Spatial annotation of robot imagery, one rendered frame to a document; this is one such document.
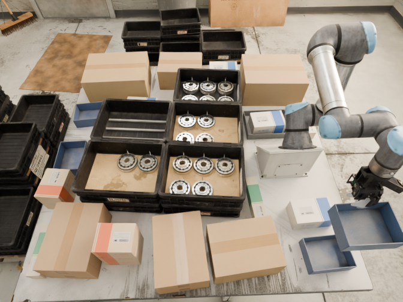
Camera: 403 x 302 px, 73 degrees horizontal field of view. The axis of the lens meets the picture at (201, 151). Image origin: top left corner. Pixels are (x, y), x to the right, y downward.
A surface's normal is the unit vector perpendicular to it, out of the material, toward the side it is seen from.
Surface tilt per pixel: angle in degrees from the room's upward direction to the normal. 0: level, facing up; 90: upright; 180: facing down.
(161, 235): 0
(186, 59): 0
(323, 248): 0
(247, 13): 73
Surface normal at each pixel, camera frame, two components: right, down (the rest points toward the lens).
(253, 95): 0.00, 0.82
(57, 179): 0.00, -0.58
